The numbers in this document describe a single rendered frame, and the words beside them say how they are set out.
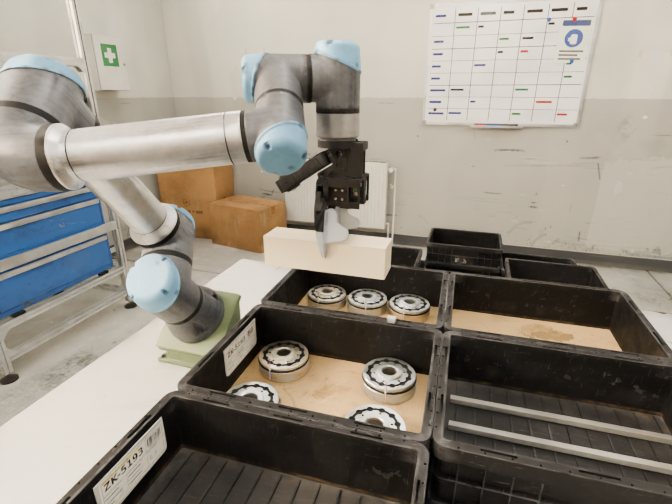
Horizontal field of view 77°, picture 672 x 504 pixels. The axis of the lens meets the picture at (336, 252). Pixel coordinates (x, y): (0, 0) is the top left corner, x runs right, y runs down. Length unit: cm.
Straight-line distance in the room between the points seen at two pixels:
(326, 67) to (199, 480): 66
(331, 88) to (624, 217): 358
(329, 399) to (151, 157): 51
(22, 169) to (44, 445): 59
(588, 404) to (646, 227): 332
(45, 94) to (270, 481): 67
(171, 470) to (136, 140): 49
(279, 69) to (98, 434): 81
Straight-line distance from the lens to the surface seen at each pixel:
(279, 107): 64
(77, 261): 286
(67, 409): 117
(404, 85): 387
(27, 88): 81
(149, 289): 99
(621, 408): 96
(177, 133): 64
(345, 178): 73
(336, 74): 72
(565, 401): 93
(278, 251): 82
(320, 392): 84
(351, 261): 77
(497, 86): 381
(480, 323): 111
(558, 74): 385
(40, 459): 107
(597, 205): 404
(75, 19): 291
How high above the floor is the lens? 136
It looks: 21 degrees down
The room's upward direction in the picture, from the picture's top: straight up
